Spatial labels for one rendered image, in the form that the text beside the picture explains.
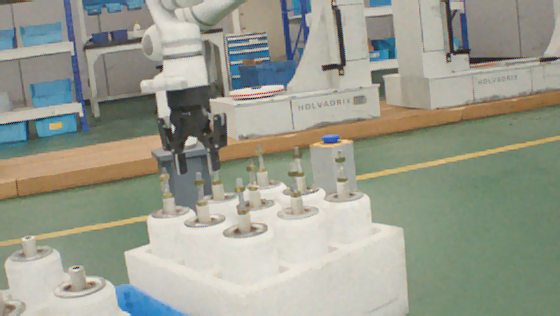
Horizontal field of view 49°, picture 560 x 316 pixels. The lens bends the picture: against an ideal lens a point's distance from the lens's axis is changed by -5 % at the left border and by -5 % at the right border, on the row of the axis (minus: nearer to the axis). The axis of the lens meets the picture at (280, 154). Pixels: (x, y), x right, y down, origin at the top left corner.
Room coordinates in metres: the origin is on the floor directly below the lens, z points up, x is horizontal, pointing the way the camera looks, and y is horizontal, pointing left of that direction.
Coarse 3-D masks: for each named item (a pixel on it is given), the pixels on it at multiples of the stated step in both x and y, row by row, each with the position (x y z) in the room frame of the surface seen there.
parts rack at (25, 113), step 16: (0, 0) 5.90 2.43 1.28; (16, 0) 5.95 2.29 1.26; (32, 0) 5.99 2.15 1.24; (64, 0) 5.54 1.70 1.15; (16, 48) 5.40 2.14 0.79; (32, 48) 5.44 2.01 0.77; (48, 48) 5.48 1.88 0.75; (64, 48) 5.52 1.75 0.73; (80, 80) 5.55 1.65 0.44; (80, 96) 5.55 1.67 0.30; (16, 112) 5.38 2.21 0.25; (32, 112) 5.41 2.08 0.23; (48, 112) 5.45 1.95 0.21; (64, 112) 5.49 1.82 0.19; (80, 112) 5.54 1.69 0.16
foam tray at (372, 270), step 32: (128, 256) 1.21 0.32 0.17; (352, 256) 1.08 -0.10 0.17; (384, 256) 1.14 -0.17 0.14; (160, 288) 1.13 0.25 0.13; (192, 288) 1.04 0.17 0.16; (224, 288) 0.97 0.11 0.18; (256, 288) 0.95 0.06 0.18; (288, 288) 0.98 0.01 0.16; (320, 288) 1.03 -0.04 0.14; (352, 288) 1.08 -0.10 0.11; (384, 288) 1.13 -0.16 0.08
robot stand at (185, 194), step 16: (160, 160) 1.63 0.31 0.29; (192, 160) 1.67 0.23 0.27; (160, 176) 1.72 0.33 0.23; (176, 176) 1.65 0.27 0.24; (192, 176) 1.67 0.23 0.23; (208, 176) 1.70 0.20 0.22; (176, 192) 1.65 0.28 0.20; (192, 192) 1.66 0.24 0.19; (208, 192) 1.69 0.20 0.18; (192, 208) 1.66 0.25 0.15
